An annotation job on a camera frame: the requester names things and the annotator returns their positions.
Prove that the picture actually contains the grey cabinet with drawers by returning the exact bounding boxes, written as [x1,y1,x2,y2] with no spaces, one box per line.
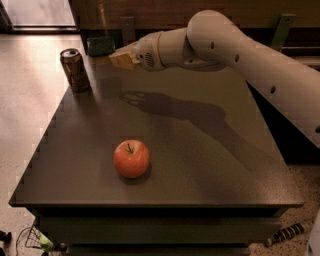
[10,66,303,256]

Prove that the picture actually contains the green and yellow sponge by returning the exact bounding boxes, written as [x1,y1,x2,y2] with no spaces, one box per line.
[87,36,115,57]

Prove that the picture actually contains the left metal shelf bracket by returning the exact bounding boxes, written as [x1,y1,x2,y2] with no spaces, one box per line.
[120,16,136,45]

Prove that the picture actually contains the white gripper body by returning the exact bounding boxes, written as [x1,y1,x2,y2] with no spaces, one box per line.
[135,31,165,71]

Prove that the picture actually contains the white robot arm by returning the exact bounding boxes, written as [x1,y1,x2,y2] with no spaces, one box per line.
[109,10,320,147]

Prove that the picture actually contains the red apple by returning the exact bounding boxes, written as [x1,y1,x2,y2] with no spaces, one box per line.
[113,140,150,179]

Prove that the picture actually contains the metal shelf bracket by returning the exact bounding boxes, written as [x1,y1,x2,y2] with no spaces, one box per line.
[120,16,136,45]
[270,14,296,51]

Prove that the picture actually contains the black white striped handle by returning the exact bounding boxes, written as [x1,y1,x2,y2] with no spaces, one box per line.
[264,222,310,247]

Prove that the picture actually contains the right metal shelf bracket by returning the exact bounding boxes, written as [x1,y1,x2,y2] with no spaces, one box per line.
[270,14,296,51]

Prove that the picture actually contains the wire basket with green item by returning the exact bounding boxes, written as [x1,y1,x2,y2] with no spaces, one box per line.
[15,225,68,256]

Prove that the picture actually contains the orange soda can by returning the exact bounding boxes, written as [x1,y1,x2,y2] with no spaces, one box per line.
[60,48,90,93]

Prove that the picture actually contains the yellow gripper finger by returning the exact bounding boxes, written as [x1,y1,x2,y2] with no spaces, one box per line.
[115,41,138,53]
[109,51,140,70]

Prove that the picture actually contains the black object on floor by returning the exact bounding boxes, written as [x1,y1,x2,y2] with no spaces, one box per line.
[0,231,12,256]

